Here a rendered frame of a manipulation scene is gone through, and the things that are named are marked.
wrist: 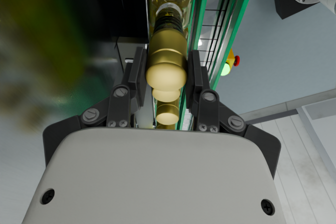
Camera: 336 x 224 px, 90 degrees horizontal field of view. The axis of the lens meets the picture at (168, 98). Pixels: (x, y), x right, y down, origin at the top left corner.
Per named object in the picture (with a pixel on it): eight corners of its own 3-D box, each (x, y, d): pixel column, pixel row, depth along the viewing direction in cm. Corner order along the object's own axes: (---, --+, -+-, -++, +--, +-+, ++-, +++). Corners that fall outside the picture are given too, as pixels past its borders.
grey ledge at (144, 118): (123, 24, 53) (114, 46, 46) (151, 25, 53) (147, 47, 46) (146, 144, 128) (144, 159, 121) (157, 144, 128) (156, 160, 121)
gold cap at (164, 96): (153, 57, 21) (150, 83, 18) (182, 58, 21) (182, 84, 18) (154, 77, 24) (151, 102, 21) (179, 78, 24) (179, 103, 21)
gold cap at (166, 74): (148, 26, 14) (141, 59, 12) (189, 28, 14) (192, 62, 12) (150, 59, 17) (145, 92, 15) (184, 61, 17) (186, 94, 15)
